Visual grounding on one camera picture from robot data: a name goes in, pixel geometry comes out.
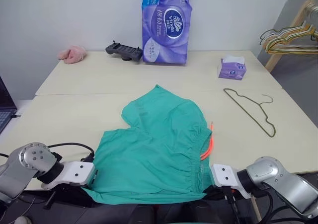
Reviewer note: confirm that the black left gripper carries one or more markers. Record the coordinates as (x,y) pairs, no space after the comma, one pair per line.
(94,175)

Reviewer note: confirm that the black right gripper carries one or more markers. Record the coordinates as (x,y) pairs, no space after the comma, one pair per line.
(215,190)

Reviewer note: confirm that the green shorts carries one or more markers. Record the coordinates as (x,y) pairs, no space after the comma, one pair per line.
(154,147)

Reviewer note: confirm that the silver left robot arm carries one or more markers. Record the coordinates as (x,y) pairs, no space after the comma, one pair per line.
(29,159)

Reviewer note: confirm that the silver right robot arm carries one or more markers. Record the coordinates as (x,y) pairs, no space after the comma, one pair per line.
(273,174)

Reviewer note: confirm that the dark rounded shape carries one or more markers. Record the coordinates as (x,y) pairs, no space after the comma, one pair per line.
(142,215)
(201,212)

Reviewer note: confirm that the wooden table leg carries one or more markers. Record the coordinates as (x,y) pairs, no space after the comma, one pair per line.
(255,209)

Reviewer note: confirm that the dark laptop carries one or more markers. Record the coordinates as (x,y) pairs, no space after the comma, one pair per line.
(3,102)

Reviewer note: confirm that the purple tissue box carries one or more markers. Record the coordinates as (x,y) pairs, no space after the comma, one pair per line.
(231,70)

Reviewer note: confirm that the pink fluffy cloth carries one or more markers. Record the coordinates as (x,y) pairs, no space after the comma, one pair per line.
(72,55)

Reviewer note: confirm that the black handheld controller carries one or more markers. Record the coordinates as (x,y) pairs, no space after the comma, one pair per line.
(124,51)

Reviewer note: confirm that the purple Vinda tissue pack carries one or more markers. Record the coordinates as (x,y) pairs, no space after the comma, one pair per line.
(166,35)

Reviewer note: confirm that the wooden clothes rack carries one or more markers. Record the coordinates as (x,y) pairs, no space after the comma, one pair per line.
(295,18)

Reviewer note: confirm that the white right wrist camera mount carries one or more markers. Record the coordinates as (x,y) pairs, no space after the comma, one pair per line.
(224,175)

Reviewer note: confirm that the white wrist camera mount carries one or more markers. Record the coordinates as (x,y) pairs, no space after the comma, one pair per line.
(224,175)
(74,173)

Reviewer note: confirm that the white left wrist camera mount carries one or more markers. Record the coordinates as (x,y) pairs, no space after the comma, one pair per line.
(74,173)

